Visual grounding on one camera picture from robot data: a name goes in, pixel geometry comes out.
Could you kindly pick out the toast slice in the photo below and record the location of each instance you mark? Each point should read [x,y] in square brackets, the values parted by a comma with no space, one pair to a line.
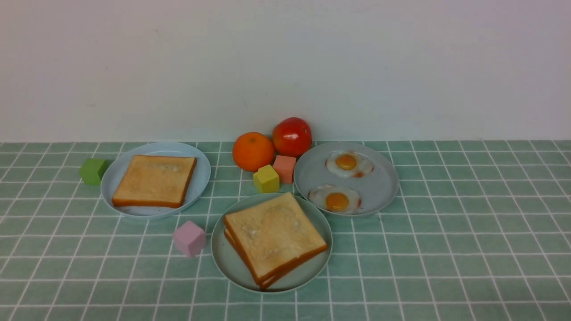
[155,181]
[272,234]
[279,272]

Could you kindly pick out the rear fried egg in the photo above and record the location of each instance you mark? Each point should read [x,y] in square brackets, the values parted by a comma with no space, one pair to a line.
[347,164]

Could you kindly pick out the grey egg plate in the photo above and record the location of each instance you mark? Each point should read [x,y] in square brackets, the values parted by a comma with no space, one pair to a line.
[377,189]

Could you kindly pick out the red tomato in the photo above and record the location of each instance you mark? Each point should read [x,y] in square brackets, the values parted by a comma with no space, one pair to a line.
[292,137]

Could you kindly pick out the green foam cube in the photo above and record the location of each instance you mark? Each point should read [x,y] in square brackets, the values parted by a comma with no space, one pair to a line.
[92,170]

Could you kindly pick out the teal centre plate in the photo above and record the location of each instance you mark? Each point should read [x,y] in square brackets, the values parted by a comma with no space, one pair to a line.
[227,263]

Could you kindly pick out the yellow foam cube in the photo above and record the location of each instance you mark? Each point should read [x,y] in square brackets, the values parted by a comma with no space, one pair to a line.
[266,180]

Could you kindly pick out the fried egg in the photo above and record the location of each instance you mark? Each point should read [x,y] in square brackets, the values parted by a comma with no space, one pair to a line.
[347,164]
[335,198]

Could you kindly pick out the front fried egg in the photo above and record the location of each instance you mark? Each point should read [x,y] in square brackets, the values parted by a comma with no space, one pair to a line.
[335,198]

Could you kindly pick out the pink foam cube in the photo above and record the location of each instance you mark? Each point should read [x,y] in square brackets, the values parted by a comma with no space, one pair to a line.
[190,239]

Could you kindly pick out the salmon foam cube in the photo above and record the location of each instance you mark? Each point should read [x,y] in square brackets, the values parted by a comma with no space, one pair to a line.
[284,167]

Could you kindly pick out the light blue bread plate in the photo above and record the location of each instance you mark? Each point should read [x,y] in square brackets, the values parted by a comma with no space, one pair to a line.
[196,188]

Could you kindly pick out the orange fruit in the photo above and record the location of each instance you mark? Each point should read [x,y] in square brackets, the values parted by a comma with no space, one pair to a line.
[252,151]

